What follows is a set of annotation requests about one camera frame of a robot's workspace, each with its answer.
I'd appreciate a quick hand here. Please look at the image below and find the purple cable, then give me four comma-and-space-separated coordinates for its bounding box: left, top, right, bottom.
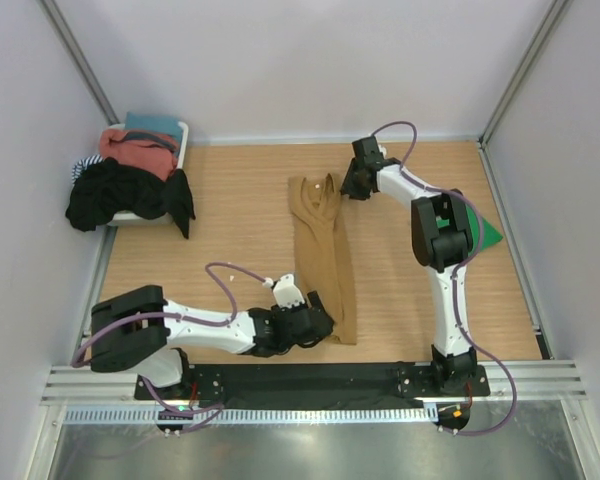
372, 120, 518, 435
70, 261, 274, 434

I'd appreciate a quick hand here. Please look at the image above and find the black tank top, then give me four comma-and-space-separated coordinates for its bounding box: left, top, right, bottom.
161, 169, 196, 239

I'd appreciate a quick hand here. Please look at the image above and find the green tank top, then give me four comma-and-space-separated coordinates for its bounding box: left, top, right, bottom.
466, 207, 503, 253

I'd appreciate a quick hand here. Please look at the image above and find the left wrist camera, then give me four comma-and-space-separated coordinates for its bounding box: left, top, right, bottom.
262, 273, 305, 309

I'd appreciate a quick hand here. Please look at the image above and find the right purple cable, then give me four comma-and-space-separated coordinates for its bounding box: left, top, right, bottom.
372, 120, 518, 435

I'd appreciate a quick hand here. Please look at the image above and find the striped garment in bin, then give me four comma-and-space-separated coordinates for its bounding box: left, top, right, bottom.
71, 154, 103, 184

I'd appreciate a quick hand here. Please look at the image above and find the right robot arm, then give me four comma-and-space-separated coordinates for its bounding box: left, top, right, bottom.
341, 136, 477, 396

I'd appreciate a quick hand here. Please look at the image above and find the salmon pink garment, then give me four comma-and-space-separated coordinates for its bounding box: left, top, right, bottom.
99, 128, 179, 181

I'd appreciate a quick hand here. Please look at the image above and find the slotted cable duct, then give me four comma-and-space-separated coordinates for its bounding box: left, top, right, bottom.
63, 405, 438, 426

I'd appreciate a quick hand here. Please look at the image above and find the white laundry bin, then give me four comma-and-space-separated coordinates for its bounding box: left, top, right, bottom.
104, 119, 190, 228

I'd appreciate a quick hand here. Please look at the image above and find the tan tank top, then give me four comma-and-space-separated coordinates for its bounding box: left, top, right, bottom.
287, 173, 358, 345

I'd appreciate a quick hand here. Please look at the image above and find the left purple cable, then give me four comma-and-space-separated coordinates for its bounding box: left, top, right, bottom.
70, 261, 274, 434

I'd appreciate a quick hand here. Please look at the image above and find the teal folded garment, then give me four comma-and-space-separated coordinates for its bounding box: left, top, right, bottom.
124, 112, 183, 142

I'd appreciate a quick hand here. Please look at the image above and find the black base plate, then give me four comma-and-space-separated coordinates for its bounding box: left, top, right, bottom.
154, 362, 491, 414

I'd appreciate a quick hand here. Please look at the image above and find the black garment over bin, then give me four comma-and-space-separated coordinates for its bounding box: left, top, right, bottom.
65, 158, 166, 232

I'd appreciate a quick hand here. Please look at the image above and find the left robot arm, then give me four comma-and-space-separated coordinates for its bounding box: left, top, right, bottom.
89, 285, 335, 400

